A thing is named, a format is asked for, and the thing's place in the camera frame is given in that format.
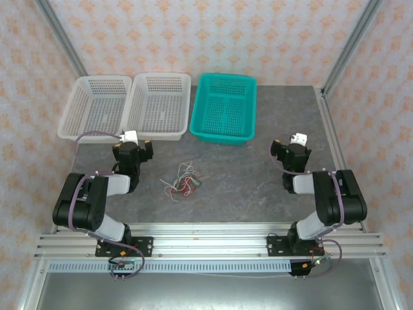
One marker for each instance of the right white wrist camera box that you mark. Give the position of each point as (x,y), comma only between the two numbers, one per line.
(299,139)

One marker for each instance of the left controller board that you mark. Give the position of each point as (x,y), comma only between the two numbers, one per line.
(124,265)

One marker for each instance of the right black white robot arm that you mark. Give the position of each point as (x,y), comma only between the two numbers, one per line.
(342,203)

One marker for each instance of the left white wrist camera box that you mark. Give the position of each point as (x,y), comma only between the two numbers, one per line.
(129,136)

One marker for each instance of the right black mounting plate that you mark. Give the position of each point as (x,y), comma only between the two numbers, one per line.
(277,245)

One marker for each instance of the controller board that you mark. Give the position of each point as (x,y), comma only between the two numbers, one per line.
(317,262)
(124,265)

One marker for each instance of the teal perforated plastic basket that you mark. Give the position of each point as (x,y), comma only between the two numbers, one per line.
(224,109)

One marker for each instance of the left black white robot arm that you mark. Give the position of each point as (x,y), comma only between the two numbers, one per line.
(80,206)

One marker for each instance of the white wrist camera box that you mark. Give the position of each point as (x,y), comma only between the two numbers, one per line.
(299,139)
(129,136)

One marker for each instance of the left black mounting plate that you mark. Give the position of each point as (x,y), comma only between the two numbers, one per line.
(142,246)

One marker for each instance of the right controller board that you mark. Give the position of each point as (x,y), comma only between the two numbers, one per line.
(317,262)

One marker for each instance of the white perforated plastic basket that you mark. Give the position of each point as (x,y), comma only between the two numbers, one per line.
(158,106)
(93,109)

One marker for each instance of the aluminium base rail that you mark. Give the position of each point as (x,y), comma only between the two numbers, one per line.
(209,240)

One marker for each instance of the aluminium frame post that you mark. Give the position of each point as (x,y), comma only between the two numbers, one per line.
(61,38)
(351,45)

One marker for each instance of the aluminium table side rail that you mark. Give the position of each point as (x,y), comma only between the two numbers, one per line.
(335,155)

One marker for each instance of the black mounting plate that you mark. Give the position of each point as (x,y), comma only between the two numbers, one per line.
(277,245)
(142,246)

